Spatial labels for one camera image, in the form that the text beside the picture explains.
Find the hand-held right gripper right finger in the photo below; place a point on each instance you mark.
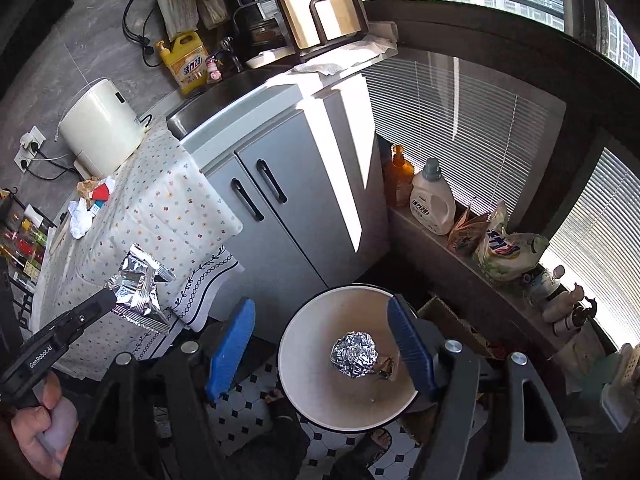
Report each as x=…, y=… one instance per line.
x=410, y=345

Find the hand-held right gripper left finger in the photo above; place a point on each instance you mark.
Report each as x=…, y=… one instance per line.
x=230, y=345

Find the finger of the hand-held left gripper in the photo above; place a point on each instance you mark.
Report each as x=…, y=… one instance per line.
x=95, y=307

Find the silver foil packet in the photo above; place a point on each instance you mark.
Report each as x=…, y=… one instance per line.
x=140, y=285

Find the white round bin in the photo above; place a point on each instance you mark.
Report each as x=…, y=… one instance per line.
x=310, y=355

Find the person's left hand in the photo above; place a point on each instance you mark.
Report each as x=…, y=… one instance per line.
x=32, y=430

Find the small brown wrapper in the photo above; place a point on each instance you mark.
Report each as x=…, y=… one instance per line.
x=385, y=369

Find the cardboard box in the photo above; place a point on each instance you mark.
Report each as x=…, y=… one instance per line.
x=450, y=320

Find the crumpled foil ball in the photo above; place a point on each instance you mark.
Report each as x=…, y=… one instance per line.
x=354, y=355

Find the white cloth with black vines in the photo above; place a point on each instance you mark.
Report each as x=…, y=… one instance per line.
x=200, y=280

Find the person's foot in sandal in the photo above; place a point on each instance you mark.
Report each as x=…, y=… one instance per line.
x=375, y=445
x=280, y=405

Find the crumpled white paper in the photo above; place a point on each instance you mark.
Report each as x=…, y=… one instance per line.
x=81, y=220

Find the black spice rack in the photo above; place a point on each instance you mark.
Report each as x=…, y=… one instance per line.
x=25, y=240

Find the red and white packet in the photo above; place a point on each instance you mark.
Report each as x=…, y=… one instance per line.
x=103, y=192

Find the crumpled brown paper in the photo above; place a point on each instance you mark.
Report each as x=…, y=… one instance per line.
x=86, y=187

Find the orange paper bag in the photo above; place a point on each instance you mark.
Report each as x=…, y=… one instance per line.
x=465, y=235

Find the floral tablecloth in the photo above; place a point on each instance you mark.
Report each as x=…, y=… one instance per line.
x=160, y=200

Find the washing powder bag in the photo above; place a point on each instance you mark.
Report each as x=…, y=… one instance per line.
x=505, y=250

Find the white laundry detergent bottle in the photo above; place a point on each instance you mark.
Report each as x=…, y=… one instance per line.
x=432, y=205

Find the clear plastic bottle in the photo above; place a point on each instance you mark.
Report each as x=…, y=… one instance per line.
x=542, y=285

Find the white pump bottle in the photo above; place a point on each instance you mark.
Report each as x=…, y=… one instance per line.
x=562, y=305

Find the orange bottle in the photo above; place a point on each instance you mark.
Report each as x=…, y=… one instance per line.
x=398, y=180

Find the white round appliance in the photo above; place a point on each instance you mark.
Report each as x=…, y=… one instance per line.
x=100, y=125

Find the grey sink cabinet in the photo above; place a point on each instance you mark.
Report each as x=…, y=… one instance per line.
x=310, y=160

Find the white window blind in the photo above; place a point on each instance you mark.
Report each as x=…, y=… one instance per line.
x=600, y=240
x=450, y=125

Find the steel sink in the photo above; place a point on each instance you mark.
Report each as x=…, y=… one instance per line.
x=225, y=97

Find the yellow dish soap bottle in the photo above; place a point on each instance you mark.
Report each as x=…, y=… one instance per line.
x=187, y=65

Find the white soap dish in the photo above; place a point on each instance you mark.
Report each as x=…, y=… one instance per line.
x=262, y=59

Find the chrome faucet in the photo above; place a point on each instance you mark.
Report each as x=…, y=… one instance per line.
x=231, y=52

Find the white paper towel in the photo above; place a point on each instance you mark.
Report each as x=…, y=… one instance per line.
x=350, y=52

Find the hanging beige bag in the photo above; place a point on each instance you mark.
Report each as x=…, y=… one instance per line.
x=177, y=5

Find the black dish rack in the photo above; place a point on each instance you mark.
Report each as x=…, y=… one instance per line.
x=262, y=30

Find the black cutting board rack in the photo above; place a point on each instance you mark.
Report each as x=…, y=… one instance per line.
x=315, y=15

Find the white wall socket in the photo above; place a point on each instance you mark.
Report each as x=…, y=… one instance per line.
x=32, y=139
x=21, y=162

